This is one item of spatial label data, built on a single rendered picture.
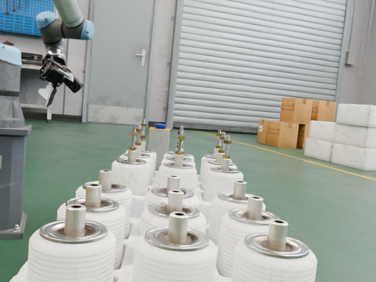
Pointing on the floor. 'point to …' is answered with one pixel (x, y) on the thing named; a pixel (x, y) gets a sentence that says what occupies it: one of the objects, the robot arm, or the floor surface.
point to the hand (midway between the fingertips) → (60, 95)
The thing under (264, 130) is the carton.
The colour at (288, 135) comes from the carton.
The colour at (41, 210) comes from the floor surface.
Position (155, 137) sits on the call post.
